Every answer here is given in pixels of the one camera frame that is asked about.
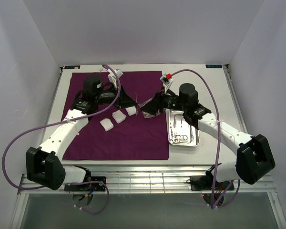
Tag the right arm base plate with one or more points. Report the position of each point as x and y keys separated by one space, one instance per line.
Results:
x=200 y=183

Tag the left blue label sticker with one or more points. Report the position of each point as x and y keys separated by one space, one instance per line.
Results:
x=72 y=67

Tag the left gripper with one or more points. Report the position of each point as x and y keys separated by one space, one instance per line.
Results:
x=120 y=97

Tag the clear plastic packet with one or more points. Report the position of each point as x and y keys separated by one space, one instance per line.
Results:
x=145 y=113

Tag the gauze pad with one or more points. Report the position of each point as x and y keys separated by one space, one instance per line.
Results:
x=118 y=116
x=131 y=110
x=106 y=124

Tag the stainless steel tray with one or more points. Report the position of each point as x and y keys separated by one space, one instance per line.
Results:
x=177 y=115

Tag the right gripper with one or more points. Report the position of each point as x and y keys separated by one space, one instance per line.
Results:
x=159 y=102

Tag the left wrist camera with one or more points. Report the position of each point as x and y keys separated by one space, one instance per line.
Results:
x=114 y=76

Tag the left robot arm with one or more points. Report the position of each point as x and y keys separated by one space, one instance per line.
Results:
x=44 y=163

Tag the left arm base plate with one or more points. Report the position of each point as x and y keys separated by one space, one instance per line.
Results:
x=97 y=185

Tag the right blue label sticker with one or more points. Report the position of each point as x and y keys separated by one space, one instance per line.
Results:
x=214 y=66

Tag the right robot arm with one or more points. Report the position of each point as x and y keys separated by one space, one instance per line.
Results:
x=254 y=158

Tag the steel scissors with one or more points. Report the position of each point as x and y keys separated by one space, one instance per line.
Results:
x=181 y=129

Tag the purple cloth mat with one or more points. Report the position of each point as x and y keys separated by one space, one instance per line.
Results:
x=135 y=138

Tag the blue label sticker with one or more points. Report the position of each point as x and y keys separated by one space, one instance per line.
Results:
x=72 y=67
x=214 y=66

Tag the steel forceps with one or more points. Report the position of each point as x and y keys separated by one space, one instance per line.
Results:
x=175 y=133
x=170 y=127

